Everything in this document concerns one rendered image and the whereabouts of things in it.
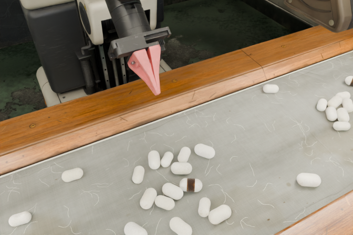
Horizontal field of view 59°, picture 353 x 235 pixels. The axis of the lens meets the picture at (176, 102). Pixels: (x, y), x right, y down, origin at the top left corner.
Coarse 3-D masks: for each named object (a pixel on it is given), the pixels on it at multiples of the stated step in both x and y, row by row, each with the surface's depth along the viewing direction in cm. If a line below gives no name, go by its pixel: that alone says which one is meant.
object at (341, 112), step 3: (339, 108) 64; (342, 108) 64; (336, 111) 64; (339, 111) 63; (342, 111) 63; (345, 111) 63; (339, 114) 63; (342, 114) 62; (345, 114) 62; (339, 117) 63; (342, 117) 62; (345, 117) 62; (348, 117) 62; (339, 120) 63; (342, 120) 62; (345, 120) 62; (348, 120) 62
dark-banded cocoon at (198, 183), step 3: (183, 180) 51; (186, 180) 51; (195, 180) 51; (198, 180) 51; (180, 183) 51; (183, 183) 51; (186, 183) 51; (195, 183) 51; (198, 183) 51; (201, 183) 51; (180, 186) 51; (183, 186) 51; (186, 186) 50; (195, 186) 50; (198, 186) 50; (201, 186) 51; (183, 189) 51; (195, 189) 50; (198, 189) 51
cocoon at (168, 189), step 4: (164, 184) 51; (168, 184) 50; (172, 184) 51; (164, 188) 50; (168, 188) 50; (172, 188) 50; (176, 188) 50; (180, 188) 50; (164, 192) 50; (168, 192) 50; (172, 192) 50; (176, 192) 49; (180, 192) 50; (172, 196) 50; (176, 196) 49; (180, 196) 50
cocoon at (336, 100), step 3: (336, 96) 67; (330, 99) 66; (333, 99) 66; (336, 99) 66; (339, 99) 66; (330, 102) 66; (333, 102) 65; (336, 102) 65; (339, 102) 66; (330, 105) 65; (333, 105) 65; (336, 105) 65
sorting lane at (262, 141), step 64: (320, 64) 79; (192, 128) 62; (256, 128) 62; (320, 128) 62; (0, 192) 52; (64, 192) 52; (128, 192) 52; (192, 192) 52; (256, 192) 52; (320, 192) 52
